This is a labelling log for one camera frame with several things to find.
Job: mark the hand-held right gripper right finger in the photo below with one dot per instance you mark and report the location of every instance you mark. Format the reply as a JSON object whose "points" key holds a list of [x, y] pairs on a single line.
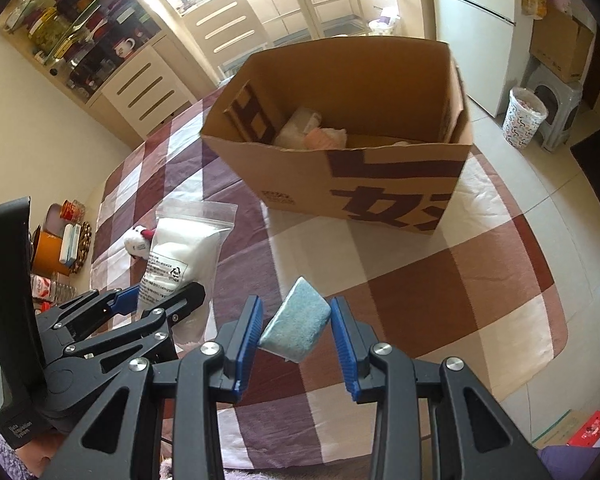
{"points": [[345, 350]]}

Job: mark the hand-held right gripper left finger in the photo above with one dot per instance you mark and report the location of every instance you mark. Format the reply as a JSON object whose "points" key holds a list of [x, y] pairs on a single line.
{"points": [[247, 350]]}

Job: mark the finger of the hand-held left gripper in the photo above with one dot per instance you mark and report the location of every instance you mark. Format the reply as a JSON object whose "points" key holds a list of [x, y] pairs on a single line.
{"points": [[160, 317], [125, 297]]}

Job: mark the light blue sponge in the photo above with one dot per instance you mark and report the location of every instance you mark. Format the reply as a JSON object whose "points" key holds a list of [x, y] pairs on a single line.
{"points": [[295, 322]]}

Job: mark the clear zip bag of cotton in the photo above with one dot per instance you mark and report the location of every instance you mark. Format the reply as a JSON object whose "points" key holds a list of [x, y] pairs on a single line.
{"points": [[185, 245]]}

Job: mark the large printed cardboard box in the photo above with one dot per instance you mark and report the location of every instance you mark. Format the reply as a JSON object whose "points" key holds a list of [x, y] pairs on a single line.
{"points": [[380, 195]]}

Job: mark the white sock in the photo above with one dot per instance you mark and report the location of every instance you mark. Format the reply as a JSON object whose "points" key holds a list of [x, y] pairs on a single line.
{"points": [[325, 139]]}

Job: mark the person's left forearm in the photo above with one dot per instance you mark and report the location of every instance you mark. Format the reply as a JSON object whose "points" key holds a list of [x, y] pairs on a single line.
{"points": [[0, 452]]}

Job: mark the orange container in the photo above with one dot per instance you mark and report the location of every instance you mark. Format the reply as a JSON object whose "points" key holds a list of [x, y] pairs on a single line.
{"points": [[50, 255]]}

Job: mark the person's left hand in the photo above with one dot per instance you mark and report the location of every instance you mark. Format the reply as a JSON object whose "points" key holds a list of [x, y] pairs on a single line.
{"points": [[40, 452]]}

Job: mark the plastic water bottle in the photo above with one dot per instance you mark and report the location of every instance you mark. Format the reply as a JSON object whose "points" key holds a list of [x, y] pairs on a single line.
{"points": [[41, 286]]}

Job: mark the clear glass cup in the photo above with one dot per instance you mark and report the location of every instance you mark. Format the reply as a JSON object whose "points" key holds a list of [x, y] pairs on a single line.
{"points": [[62, 291]]}

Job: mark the white cat plush toy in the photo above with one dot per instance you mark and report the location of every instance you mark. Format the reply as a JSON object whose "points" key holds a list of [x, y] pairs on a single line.
{"points": [[137, 242]]}

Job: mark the wooden beaded trivet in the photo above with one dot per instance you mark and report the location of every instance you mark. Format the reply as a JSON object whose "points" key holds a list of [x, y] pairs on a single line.
{"points": [[85, 245]]}

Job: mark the white and blue box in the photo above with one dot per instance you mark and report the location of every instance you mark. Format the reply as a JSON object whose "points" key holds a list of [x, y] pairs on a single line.
{"points": [[70, 245]]}

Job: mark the pink bowl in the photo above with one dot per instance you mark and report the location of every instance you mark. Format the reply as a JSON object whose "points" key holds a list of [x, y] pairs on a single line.
{"points": [[54, 217]]}

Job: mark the red bowl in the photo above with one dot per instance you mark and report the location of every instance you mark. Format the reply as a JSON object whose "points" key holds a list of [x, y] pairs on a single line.
{"points": [[72, 208]]}

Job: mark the checked tablecloth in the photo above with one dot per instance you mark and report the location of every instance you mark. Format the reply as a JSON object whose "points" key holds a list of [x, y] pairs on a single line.
{"points": [[430, 280]]}

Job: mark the flat cardboard box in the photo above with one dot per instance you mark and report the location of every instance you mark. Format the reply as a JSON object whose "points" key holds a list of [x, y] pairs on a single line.
{"points": [[555, 430]]}

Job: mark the purple fluffy clothing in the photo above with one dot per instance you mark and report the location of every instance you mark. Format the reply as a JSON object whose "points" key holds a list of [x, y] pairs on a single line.
{"points": [[565, 462]]}

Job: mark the white mug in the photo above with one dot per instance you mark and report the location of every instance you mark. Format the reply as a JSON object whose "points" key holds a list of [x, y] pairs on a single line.
{"points": [[122, 46]]}

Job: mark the red box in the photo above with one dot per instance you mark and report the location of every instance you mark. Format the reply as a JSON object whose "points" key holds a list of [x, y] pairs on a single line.
{"points": [[592, 427]]}

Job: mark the display shelf with jars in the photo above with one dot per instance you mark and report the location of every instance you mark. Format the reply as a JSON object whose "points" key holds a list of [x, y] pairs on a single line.
{"points": [[70, 20]]}

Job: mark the patterned wastebasket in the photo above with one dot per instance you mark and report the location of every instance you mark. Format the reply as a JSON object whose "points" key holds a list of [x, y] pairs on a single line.
{"points": [[522, 120]]}

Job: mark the grey plastic stool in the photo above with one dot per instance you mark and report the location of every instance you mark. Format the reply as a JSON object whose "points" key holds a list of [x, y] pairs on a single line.
{"points": [[560, 110]]}

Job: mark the white wastebasket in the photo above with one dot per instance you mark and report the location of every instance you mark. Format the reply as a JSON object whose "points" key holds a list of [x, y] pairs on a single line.
{"points": [[382, 25]]}

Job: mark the white fridge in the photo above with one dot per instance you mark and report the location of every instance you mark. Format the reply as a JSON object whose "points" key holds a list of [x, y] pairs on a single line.
{"points": [[475, 25]]}

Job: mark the small cardboard box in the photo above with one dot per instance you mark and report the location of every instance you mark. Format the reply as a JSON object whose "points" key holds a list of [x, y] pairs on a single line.
{"points": [[560, 45]]}

